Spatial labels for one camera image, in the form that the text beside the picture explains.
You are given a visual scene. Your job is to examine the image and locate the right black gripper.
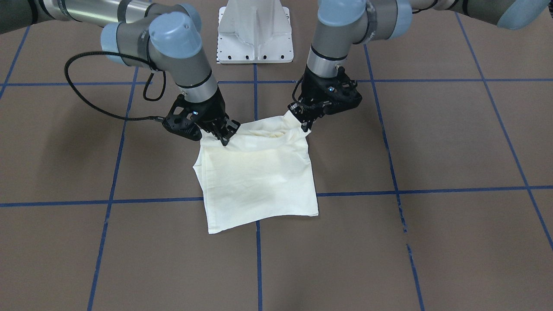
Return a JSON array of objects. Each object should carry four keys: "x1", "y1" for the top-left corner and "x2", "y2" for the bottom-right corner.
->
[{"x1": 185, "y1": 89, "x2": 241, "y2": 146}]

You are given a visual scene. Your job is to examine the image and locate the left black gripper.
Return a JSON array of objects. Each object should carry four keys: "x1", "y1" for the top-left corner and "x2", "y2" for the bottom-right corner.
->
[{"x1": 288, "y1": 69, "x2": 344, "y2": 132}]

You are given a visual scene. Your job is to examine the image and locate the cream long-sleeve cat shirt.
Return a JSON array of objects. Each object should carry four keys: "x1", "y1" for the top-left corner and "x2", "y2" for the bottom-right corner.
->
[{"x1": 193, "y1": 111, "x2": 319, "y2": 234}]

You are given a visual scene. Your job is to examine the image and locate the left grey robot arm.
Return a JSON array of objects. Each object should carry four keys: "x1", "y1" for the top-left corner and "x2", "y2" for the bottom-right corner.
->
[{"x1": 288, "y1": 0, "x2": 552, "y2": 132}]

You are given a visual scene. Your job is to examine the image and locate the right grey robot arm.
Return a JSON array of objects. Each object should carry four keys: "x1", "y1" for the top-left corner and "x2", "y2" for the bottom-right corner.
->
[{"x1": 0, "y1": 0, "x2": 240, "y2": 146}]

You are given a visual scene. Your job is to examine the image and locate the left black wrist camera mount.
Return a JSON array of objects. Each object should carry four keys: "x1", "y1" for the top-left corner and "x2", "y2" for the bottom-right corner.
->
[{"x1": 323, "y1": 72, "x2": 363, "y2": 115}]

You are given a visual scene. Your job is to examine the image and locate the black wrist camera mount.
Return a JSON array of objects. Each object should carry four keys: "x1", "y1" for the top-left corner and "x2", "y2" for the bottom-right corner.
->
[
  {"x1": 162, "y1": 94, "x2": 202, "y2": 141},
  {"x1": 323, "y1": 72, "x2": 363, "y2": 115}
]

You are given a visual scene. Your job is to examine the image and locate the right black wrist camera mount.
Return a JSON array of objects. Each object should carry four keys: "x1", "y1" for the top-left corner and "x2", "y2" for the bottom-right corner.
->
[{"x1": 162, "y1": 94, "x2": 202, "y2": 141}]

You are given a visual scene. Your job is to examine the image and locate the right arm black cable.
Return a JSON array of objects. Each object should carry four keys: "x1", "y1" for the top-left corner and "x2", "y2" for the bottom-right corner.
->
[{"x1": 64, "y1": 51, "x2": 173, "y2": 122}]

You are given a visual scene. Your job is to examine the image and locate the white bracket with black screws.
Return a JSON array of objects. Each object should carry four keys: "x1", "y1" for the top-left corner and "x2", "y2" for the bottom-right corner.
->
[{"x1": 216, "y1": 0, "x2": 294, "y2": 64}]

